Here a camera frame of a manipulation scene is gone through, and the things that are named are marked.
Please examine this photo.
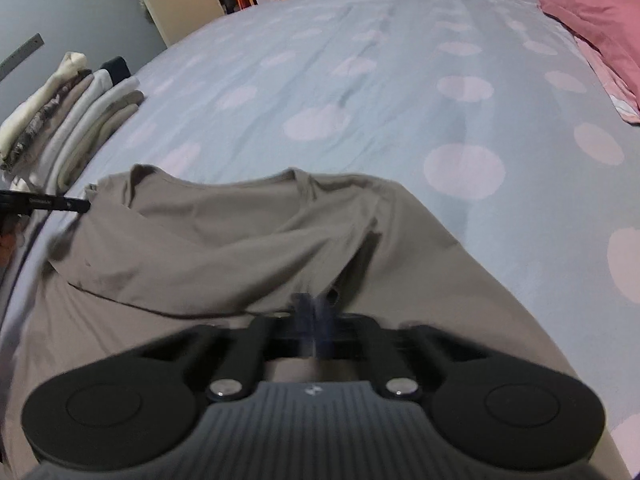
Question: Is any polka dot bed sheet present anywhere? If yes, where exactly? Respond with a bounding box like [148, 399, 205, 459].
[0, 0, 640, 480]

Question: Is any taupe shirt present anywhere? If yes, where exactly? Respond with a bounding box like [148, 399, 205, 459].
[0, 164, 631, 480]

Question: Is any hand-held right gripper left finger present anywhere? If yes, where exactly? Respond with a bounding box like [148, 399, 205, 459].
[135, 292, 315, 403]

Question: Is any cream room door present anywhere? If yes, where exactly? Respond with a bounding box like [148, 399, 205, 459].
[125, 0, 226, 47]

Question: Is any light pink pillow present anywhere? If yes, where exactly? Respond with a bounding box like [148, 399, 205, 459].
[572, 35, 640, 125]

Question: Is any stack of folded clothes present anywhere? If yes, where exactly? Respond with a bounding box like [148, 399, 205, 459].
[0, 51, 146, 193]

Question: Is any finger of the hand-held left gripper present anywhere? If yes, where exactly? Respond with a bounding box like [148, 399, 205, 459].
[0, 191, 92, 216]

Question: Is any grey wall strip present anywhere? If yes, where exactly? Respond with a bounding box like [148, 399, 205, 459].
[0, 32, 46, 81]

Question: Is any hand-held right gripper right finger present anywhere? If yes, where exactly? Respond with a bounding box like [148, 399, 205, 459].
[314, 292, 488, 403]

